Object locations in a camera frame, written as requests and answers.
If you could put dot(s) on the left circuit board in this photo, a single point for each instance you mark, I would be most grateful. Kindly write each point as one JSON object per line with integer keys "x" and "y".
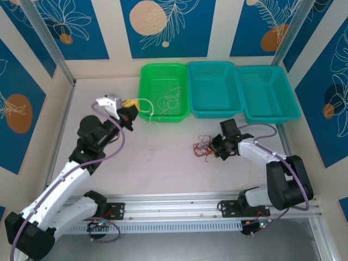
{"x": 99, "y": 225}

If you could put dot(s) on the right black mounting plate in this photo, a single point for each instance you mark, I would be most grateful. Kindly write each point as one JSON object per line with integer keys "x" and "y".
{"x": 228, "y": 209}

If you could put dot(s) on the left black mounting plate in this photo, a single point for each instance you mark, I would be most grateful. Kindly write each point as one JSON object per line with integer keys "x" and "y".
{"x": 117, "y": 210}

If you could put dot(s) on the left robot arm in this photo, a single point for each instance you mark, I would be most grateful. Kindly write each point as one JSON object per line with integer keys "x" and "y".
{"x": 54, "y": 195}

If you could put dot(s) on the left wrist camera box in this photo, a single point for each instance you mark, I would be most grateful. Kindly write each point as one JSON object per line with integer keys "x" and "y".
{"x": 110, "y": 102}

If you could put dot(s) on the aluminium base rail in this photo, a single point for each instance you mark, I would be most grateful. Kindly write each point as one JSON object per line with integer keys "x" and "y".
{"x": 174, "y": 206}

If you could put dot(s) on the aluminium side rail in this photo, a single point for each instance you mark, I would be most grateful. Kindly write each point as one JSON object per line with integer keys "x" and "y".
{"x": 67, "y": 108}

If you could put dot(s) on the right circuit board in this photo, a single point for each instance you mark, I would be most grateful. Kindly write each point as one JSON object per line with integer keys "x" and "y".
{"x": 255, "y": 225}

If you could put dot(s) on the grey metal sheet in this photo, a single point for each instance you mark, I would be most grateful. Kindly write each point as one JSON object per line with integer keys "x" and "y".
{"x": 176, "y": 247}

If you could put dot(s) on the green plastic basket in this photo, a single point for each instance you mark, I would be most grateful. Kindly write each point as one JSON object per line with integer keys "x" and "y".
{"x": 152, "y": 81}

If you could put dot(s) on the black mounting plate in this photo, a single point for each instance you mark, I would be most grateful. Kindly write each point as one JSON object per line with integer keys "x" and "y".
{"x": 228, "y": 209}
{"x": 117, "y": 210}

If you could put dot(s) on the aluminium frame post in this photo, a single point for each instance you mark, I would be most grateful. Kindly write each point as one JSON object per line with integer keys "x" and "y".
{"x": 292, "y": 32}
{"x": 46, "y": 40}

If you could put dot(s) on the teal plastic basket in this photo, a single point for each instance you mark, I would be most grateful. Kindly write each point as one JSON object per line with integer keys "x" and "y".
{"x": 266, "y": 92}
{"x": 214, "y": 89}

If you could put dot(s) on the circuit board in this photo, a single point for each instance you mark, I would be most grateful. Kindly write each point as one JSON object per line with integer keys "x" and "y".
{"x": 255, "y": 225}
{"x": 99, "y": 225}

